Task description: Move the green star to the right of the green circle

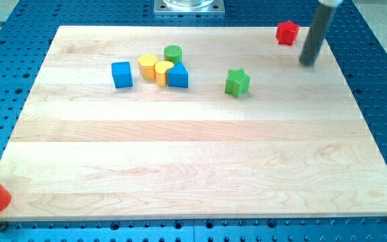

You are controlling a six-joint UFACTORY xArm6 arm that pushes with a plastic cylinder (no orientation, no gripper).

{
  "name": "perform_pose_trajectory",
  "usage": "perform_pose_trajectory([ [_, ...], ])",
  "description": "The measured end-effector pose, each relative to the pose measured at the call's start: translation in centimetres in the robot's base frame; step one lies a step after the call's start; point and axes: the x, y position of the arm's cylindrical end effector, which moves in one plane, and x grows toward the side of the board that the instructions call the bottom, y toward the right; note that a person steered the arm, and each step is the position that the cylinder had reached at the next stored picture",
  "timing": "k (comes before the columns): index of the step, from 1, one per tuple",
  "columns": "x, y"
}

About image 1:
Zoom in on green star block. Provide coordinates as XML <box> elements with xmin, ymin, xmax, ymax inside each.
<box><xmin>224</xmin><ymin>69</ymin><xmax>251</xmax><ymax>97</ymax></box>

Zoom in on red star block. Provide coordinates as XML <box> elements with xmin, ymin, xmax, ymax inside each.
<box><xmin>275</xmin><ymin>20</ymin><xmax>300</xmax><ymax>46</ymax></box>

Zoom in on blue triangle block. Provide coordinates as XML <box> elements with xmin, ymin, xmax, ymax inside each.
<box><xmin>167</xmin><ymin>62</ymin><xmax>189</xmax><ymax>88</ymax></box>

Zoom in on yellow heart block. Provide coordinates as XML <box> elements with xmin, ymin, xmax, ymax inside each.
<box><xmin>155</xmin><ymin>60</ymin><xmax>174</xmax><ymax>87</ymax></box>

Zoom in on light wooden board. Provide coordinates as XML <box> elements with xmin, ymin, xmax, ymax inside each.
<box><xmin>0</xmin><ymin>26</ymin><xmax>387</xmax><ymax>221</ymax></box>

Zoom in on green cylinder block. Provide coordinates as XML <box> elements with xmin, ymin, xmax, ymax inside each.
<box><xmin>164</xmin><ymin>45</ymin><xmax>183</xmax><ymax>64</ymax></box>

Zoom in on yellow hexagon block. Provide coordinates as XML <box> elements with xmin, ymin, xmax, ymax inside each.
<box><xmin>138</xmin><ymin>54</ymin><xmax>159</xmax><ymax>80</ymax></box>

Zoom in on blue cube block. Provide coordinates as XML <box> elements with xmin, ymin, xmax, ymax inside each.
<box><xmin>111</xmin><ymin>61</ymin><xmax>133</xmax><ymax>88</ymax></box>

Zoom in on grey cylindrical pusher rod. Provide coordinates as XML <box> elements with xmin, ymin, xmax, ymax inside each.
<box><xmin>299</xmin><ymin>0</ymin><xmax>343</xmax><ymax>67</ymax></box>

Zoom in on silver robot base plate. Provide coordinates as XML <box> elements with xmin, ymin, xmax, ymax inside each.
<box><xmin>153</xmin><ymin>0</ymin><xmax>225</xmax><ymax>15</ymax></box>

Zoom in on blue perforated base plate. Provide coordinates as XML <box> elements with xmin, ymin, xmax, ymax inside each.
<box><xmin>0</xmin><ymin>0</ymin><xmax>387</xmax><ymax>241</ymax></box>

